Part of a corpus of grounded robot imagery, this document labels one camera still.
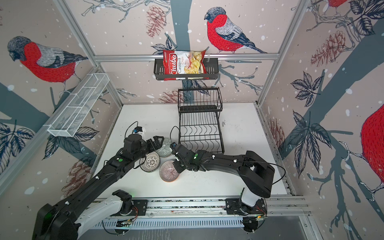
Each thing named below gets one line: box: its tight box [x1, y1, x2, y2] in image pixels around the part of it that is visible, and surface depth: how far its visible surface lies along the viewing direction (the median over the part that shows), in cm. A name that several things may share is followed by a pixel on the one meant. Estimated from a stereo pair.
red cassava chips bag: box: [163, 50, 209, 81], surface depth 89 cm
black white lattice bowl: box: [139, 151, 161, 173], surface depth 85 cm
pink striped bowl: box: [159, 160, 180, 183], surface depth 83 cm
